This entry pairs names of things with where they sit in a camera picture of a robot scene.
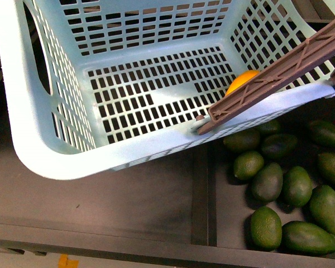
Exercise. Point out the yellow mango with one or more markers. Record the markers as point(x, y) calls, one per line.
point(241, 80)

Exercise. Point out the light blue plastic basket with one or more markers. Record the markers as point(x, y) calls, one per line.
point(105, 85)

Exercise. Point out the dark avocado top middle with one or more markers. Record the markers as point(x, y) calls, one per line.
point(277, 146)

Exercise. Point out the small green avocado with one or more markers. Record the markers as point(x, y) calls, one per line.
point(247, 165)

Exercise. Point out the dark avocado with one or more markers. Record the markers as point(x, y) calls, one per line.
point(322, 133)
point(277, 146)

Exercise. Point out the brown basket handle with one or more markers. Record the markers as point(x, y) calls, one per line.
point(305, 57)

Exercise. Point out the dark avocado top right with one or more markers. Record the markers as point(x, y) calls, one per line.
point(322, 133)

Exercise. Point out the green avocado under basket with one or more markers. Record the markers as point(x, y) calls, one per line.
point(269, 128)

